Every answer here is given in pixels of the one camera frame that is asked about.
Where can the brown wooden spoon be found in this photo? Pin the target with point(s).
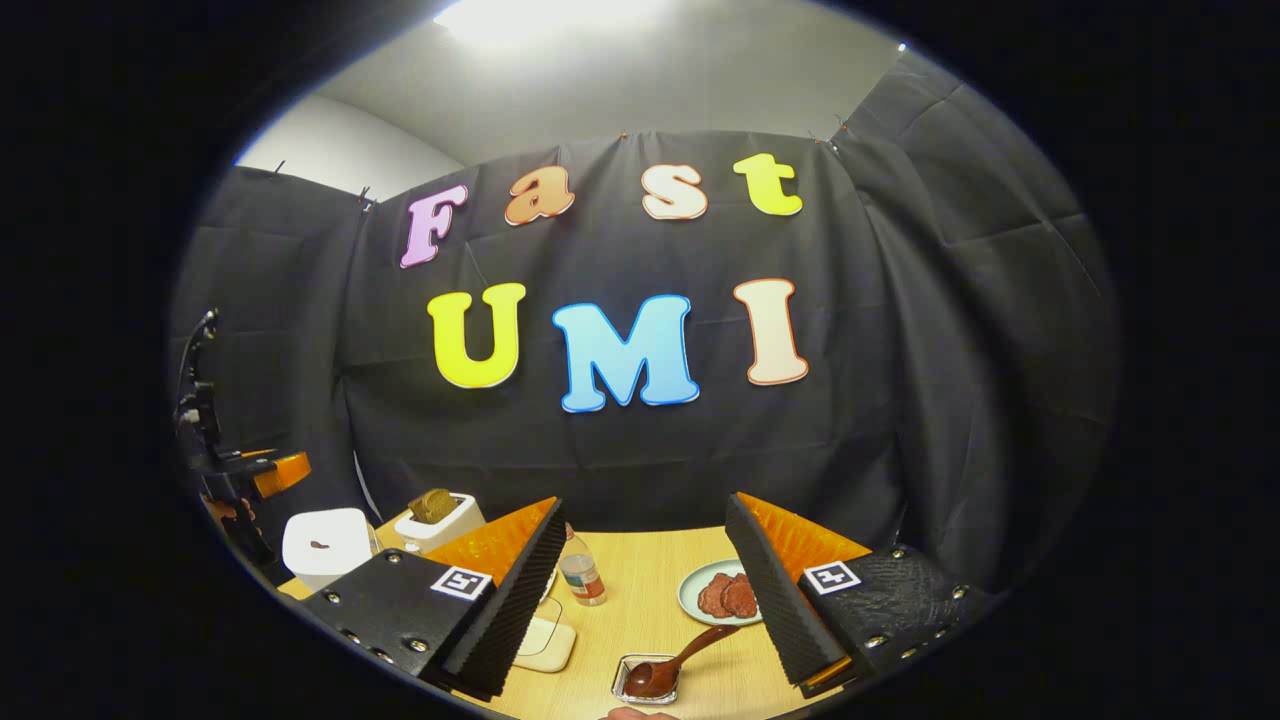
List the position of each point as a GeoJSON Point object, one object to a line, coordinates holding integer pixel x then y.
{"type": "Point", "coordinates": [700, 645]}

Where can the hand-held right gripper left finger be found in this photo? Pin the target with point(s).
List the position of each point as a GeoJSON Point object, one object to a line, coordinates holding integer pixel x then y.
{"type": "Point", "coordinates": [510, 600]}

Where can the clear plastic water bottle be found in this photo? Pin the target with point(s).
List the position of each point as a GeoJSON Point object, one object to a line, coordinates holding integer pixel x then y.
{"type": "Point", "coordinates": [583, 580]}

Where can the small clear chopstick holder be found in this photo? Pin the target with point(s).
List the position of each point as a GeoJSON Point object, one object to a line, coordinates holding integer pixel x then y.
{"type": "Point", "coordinates": [626, 664]}

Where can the brown bread slice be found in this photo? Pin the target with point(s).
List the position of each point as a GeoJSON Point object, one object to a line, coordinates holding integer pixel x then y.
{"type": "Point", "coordinates": [432, 505]}

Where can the clear container of white rice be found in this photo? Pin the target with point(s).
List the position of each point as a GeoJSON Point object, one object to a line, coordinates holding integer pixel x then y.
{"type": "Point", "coordinates": [545, 640]}

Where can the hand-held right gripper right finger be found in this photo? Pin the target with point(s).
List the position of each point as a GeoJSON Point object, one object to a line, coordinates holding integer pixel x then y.
{"type": "Point", "coordinates": [775, 600]}

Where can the black backdrop cloth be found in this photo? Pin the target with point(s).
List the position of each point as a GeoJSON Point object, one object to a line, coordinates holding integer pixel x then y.
{"type": "Point", "coordinates": [900, 350]}

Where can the white rice cooker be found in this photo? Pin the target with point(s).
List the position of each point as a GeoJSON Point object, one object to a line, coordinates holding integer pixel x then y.
{"type": "Point", "coordinates": [330, 560]}

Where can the white toaster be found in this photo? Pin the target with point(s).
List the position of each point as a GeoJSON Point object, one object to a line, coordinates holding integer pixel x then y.
{"type": "Point", "coordinates": [445, 535]}

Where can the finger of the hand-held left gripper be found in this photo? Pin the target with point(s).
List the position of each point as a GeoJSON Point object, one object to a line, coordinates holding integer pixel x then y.
{"type": "Point", "coordinates": [285, 472]}

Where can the pale green plate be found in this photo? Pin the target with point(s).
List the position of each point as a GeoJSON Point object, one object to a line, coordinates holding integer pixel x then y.
{"type": "Point", "coordinates": [690, 600]}

